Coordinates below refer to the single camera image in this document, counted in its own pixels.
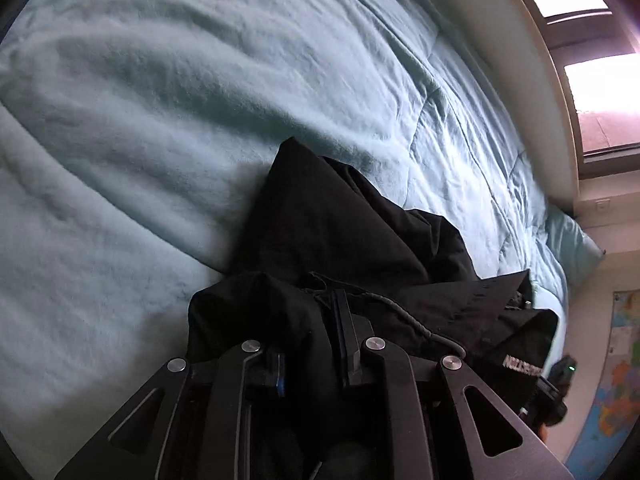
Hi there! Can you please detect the teal pillow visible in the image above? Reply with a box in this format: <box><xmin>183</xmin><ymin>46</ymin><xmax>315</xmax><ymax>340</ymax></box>
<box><xmin>542</xmin><ymin>206</ymin><xmax>606</xmax><ymax>291</ymax></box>

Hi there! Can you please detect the black hooded jacket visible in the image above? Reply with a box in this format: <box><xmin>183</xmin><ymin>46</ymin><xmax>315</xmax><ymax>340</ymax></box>
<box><xmin>187</xmin><ymin>136</ymin><xmax>560</xmax><ymax>480</ymax></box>

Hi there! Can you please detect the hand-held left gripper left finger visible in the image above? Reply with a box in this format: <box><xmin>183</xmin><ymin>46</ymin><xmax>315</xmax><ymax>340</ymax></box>
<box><xmin>54</xmin><ymin>339</ymin><xmax>290</xmax><ymax>480</ymax></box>

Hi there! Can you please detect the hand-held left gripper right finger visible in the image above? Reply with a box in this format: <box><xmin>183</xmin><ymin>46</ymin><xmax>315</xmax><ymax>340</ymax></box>
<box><xmin>327</xmin><ymin>287</ymin><xmax>576</xmax><ymax>480</ymax></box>

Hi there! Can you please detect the colourful wall map poster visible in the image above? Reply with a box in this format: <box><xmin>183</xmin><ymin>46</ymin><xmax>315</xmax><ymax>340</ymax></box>
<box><xmin>566</xmin><ymin>290</ymin><xmax>640</xmax><ymax>480</ymax></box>

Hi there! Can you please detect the light teal comforter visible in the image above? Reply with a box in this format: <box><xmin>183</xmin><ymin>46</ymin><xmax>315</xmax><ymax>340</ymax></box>
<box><xmin>0</xmin><ymin>0</ymin><xmax>571</xmax><ymax>436</ymax></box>

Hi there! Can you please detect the grey framed window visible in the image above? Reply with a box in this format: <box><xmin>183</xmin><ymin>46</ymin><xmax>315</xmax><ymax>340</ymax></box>
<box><xmin>492</xmin><ymin>0</ymin><xmax>640</xmax><ymax>177</ymax></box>

